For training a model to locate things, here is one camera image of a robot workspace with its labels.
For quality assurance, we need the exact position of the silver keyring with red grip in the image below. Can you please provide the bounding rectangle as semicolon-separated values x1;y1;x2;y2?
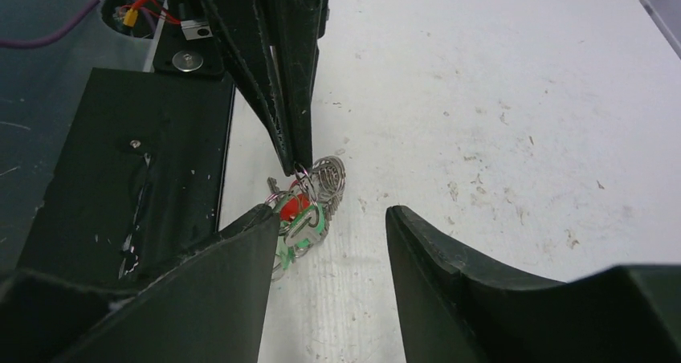
265;156;346;282

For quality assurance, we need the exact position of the green tag key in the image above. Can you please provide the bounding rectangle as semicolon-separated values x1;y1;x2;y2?
272;192;325;275

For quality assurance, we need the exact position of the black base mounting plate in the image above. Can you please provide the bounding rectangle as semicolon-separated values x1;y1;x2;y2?
1;0;235;285

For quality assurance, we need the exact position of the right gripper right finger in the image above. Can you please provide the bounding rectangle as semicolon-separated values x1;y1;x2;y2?
385;206;680;362

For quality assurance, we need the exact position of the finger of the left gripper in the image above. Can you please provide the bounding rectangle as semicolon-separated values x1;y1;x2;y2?
265;0;329;169
198;0;294;175

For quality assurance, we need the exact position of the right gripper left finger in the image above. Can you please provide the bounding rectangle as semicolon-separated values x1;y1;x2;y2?
1;205;279;362

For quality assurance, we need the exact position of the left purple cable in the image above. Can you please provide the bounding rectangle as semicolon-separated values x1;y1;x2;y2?
0;0;161;51

